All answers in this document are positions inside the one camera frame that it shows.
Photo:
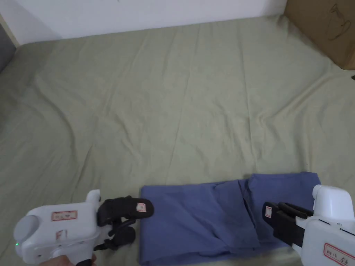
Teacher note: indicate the brown cardboard carton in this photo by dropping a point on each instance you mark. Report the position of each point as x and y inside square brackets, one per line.
[316, 22]

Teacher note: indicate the bed with pale green sheet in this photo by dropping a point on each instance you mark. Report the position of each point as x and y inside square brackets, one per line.
[166, 97]

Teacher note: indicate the person's left hand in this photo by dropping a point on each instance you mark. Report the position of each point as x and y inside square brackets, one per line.
[63, 261]

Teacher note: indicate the blue garment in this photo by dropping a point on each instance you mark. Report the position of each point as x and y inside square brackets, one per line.
[194, 219]

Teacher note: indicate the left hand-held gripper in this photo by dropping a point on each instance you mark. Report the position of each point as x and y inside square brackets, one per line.
[61, 232]

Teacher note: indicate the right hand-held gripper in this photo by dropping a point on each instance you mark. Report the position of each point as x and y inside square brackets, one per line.
[327, 235]

